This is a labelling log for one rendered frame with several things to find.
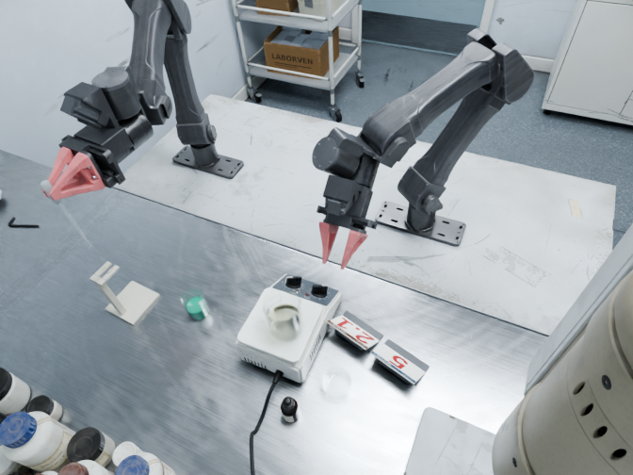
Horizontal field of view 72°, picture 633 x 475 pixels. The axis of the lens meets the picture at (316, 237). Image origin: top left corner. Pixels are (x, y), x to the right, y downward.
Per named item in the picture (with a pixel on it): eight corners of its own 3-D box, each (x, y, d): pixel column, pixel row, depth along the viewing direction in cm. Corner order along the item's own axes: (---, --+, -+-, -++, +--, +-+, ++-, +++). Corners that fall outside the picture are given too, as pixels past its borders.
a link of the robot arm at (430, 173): (410, 209, 89) (518, 60, 74) (391, 190, 93) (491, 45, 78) (428, 213, 93) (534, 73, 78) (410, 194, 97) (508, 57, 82)
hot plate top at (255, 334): (267, 287, 83) (267, 285, 82) (325, 307, 79) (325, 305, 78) (235, 341, 76) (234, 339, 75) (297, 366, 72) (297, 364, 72)
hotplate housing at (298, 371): (286, 279, 93) (282, 256, 87) (343, 298, 89) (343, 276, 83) (234, 371, 81) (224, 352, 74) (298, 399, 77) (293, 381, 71)
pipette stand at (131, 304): (133, 282, 95) (108, 245, 86) (160, 296, 93) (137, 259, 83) (105, 310, 91) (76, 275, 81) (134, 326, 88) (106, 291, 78)
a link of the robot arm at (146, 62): (159, 109, 77) (171, -30, 85) (110, 111, 78) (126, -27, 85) (184, 141, 89) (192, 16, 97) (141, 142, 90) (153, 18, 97)
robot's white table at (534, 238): (255, 257, 212) (210, 92, 144) (511, 350, 174) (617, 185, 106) (198, 340, 185) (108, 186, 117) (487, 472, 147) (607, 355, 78)
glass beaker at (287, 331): (278, 352, 74) (271, 328, 67) (263, 323, 77) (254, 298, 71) (315, 333, 75) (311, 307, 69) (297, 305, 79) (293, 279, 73)
